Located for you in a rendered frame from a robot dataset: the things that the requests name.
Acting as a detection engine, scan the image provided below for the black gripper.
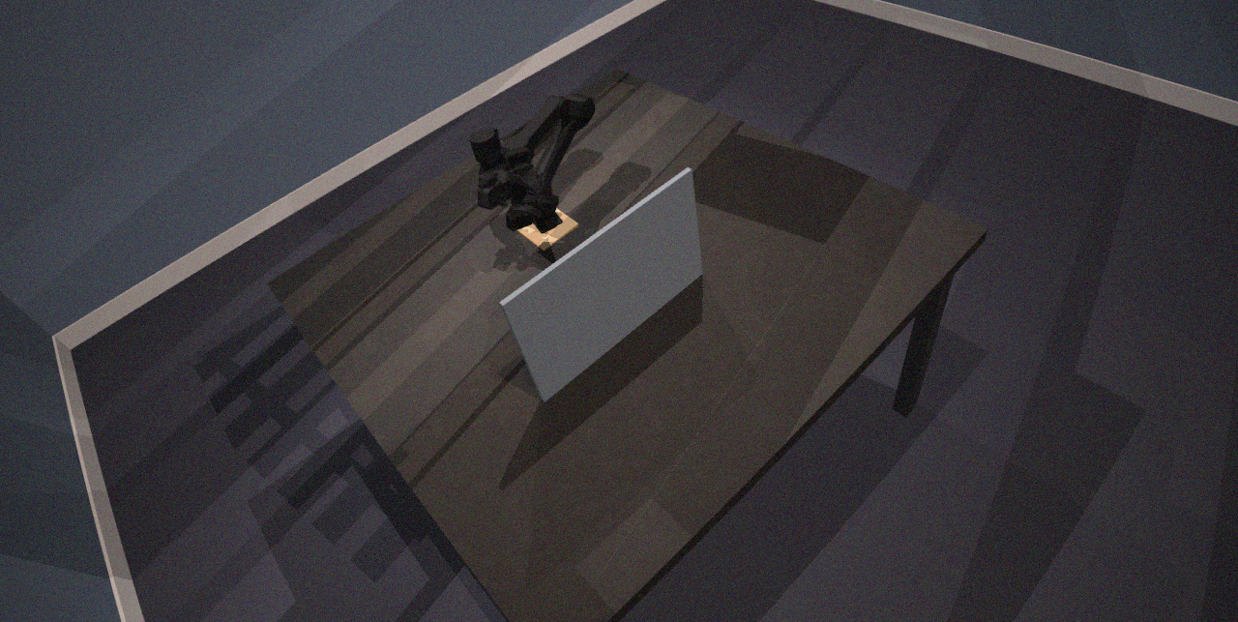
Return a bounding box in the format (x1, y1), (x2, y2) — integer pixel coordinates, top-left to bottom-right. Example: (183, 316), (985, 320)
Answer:
(491, 147), (543, 230)

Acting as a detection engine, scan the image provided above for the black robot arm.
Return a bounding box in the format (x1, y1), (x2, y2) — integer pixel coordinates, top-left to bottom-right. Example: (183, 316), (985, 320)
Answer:
(469, 94), (595, 234)

